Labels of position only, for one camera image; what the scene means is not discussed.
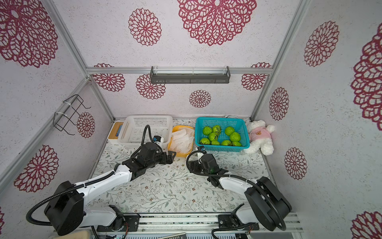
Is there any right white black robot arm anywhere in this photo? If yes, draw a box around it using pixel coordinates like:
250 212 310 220
186 146 292 239

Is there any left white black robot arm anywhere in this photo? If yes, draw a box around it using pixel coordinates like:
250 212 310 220
26 125 176 236

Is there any pile of white foam nets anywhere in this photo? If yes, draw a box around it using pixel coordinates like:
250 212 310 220
169 127 195 154

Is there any white plastic basket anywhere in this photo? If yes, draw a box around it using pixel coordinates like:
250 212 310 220
117 115 173 149

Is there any yellow plastic tray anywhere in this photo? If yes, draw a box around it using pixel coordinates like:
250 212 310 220
167 124 195 158

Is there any white box wooden lid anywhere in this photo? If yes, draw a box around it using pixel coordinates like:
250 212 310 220
107 121 123 144

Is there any teal plastic basket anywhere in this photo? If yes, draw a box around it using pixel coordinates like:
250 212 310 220
195 117 250 152

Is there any white teddy bear pink shirt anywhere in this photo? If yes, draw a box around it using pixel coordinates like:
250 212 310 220
243 120 276 156

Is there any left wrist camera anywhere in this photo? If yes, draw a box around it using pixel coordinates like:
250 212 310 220
153 135 164 149

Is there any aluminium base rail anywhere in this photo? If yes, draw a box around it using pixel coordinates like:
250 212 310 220
53 212 303 239

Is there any black wire wall rack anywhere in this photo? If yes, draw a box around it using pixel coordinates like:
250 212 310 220
52 94 91 136

